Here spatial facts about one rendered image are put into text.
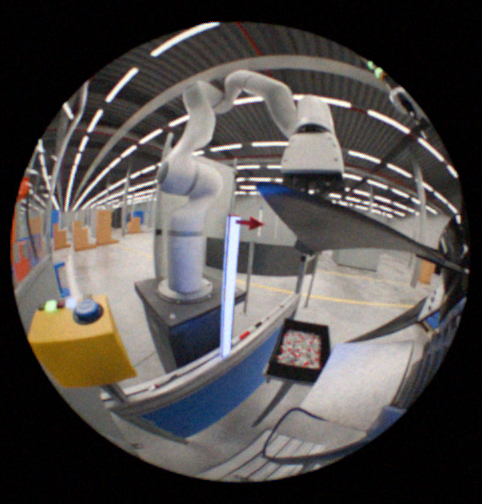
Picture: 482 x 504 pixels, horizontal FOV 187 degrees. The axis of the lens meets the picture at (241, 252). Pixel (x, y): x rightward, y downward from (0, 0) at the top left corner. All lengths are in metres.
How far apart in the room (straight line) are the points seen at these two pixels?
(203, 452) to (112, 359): 1.04
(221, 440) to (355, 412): 1.01
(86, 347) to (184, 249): 0.37
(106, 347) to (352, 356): 0.32
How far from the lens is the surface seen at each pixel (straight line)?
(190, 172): 0.44
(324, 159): 0.24
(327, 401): 0.27
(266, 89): 0.47
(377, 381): 0.24
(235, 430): 1.20
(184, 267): 0.46
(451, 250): 0.29
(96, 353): 0.20
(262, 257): 1.86
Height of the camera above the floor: 1.18
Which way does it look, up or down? 11 degrees down
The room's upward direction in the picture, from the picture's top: 5 degrees clockwise
